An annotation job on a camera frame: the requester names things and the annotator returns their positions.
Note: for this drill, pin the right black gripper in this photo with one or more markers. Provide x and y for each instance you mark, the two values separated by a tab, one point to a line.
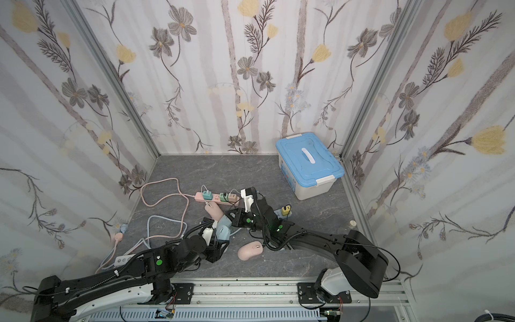
242	217

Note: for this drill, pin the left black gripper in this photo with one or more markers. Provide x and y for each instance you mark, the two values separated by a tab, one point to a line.
217	249

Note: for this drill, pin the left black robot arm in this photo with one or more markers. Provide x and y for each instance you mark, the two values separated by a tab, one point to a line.
145	279

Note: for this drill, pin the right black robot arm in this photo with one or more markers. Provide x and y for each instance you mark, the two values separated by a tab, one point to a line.
362	263

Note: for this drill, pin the blue mouse middle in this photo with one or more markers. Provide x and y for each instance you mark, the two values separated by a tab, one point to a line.
223	229

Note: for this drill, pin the pink mouse front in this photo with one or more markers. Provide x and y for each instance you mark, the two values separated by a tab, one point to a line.
250	250

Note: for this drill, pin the pink mouse near strip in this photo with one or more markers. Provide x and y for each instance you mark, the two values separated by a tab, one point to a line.
214	211

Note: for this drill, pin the yellow charger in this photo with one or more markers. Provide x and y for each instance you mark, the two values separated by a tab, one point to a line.
286	210

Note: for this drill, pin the pink power strip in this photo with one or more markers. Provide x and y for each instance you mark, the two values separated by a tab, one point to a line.
199	198

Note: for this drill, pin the teal USB charger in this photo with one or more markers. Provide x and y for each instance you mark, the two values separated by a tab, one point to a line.
207	195

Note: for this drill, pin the blue lid storage box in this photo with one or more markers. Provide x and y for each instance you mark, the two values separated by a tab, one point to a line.
308	166

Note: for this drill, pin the white power strip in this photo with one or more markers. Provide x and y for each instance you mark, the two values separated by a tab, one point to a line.
122	260

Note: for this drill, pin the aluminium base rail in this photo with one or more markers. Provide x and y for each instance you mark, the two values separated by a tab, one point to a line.
259	299

